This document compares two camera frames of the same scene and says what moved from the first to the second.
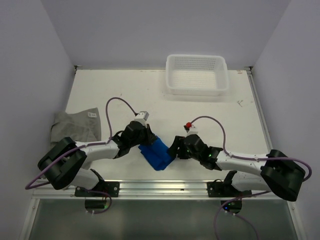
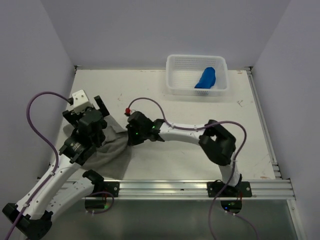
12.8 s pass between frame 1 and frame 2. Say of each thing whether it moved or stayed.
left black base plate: stayed
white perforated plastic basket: stayed
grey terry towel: moved
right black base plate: stayed
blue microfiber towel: moved
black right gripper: moved
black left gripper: moved
